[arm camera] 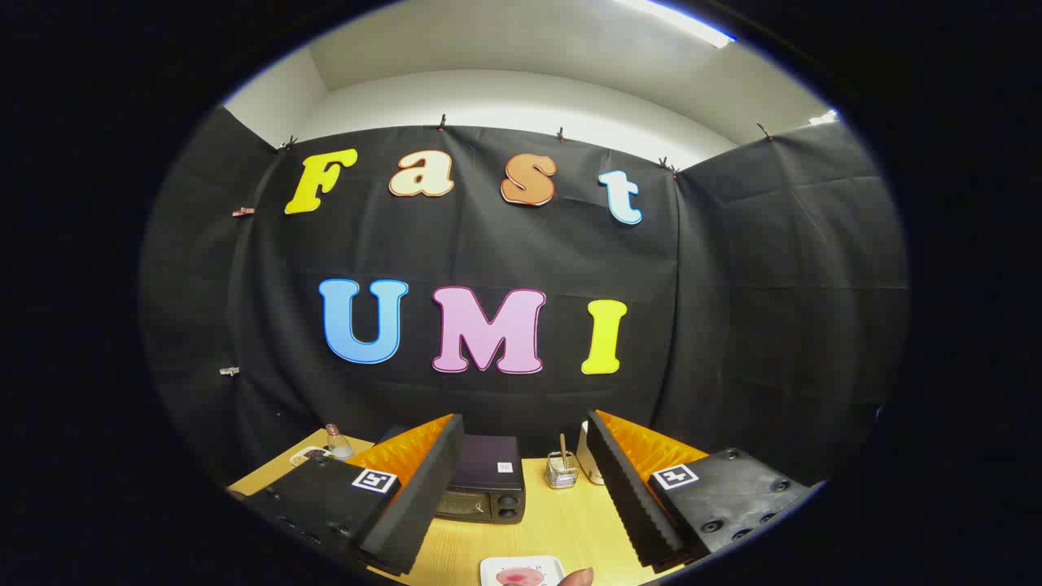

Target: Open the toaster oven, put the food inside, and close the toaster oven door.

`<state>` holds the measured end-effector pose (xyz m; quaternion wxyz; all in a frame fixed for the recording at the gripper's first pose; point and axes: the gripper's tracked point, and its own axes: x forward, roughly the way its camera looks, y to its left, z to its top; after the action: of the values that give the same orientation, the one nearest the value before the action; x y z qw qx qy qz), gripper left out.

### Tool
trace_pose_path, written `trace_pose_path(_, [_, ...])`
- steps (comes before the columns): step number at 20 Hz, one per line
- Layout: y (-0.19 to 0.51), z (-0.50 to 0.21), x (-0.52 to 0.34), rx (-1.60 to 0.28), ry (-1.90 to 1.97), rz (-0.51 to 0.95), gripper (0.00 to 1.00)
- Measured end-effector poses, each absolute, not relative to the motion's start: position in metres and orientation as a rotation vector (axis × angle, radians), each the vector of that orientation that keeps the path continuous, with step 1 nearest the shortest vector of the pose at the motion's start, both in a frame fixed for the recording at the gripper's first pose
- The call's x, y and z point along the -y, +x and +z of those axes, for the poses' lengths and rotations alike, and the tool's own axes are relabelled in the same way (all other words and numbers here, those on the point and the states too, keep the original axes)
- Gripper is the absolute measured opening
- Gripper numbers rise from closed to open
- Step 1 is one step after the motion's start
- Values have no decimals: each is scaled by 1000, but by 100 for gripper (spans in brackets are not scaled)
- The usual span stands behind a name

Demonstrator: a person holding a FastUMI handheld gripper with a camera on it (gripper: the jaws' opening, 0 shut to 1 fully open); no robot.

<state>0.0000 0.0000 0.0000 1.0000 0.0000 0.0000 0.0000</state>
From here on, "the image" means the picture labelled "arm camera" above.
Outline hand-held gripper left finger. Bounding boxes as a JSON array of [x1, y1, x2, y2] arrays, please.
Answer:
[[244, 413, 465, 577]]

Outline cream white toaster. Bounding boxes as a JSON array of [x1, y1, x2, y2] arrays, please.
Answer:
[[576, 421, 605, 486]]

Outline wire mesh holder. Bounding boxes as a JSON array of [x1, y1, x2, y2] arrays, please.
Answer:
[[545, 453, 579, 490]]

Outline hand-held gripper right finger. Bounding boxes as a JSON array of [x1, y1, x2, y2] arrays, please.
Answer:
[[586, 409, 815, 571]]

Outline ceiling light strip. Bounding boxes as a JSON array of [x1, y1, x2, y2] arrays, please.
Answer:
[[611, 0, 738, 50]]

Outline black toaster oven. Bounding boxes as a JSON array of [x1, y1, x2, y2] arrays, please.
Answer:
[[376, 425, 527, 524]]

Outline white square plate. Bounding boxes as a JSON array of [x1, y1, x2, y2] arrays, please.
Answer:
[[479, 556, 566, 586]]

